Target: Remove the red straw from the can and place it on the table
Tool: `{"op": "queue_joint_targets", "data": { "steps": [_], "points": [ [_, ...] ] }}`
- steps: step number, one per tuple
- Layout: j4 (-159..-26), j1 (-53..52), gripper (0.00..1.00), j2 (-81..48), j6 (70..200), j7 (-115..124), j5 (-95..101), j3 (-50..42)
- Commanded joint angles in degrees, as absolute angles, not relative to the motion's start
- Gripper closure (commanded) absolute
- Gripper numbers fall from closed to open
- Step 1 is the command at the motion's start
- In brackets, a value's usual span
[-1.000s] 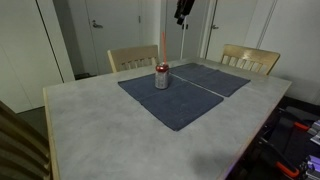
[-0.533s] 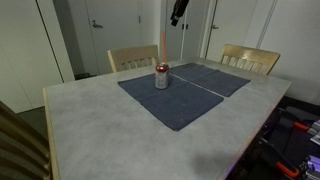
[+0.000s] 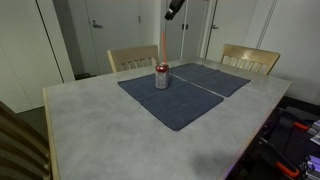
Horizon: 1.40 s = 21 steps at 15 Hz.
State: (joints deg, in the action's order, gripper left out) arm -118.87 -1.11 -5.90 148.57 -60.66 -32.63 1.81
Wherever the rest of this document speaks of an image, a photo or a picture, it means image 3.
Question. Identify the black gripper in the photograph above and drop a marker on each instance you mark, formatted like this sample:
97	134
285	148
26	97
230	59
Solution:
178	2

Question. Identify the red plastic straw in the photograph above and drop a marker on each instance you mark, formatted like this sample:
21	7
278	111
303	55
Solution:
164	46

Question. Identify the red and silver soda can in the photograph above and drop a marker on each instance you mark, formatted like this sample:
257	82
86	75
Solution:
161	80

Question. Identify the white double door closet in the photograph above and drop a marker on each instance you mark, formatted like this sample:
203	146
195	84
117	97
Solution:
196	40

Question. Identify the light wooden slat-back chair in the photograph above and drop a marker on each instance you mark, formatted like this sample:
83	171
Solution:
133	53
250	51
20	143

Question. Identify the grey door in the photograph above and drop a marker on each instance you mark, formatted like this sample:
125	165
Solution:
116	33

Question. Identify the white door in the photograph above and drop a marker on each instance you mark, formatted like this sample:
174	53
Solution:
233	26

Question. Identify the dark blue cloth mat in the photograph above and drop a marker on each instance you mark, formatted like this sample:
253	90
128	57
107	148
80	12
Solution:
210	78
180	103

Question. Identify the silver metal blocks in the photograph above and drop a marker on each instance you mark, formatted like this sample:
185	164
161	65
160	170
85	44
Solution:
313	166

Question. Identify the aluminium extrusion rail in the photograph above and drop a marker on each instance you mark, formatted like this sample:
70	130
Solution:
315	133

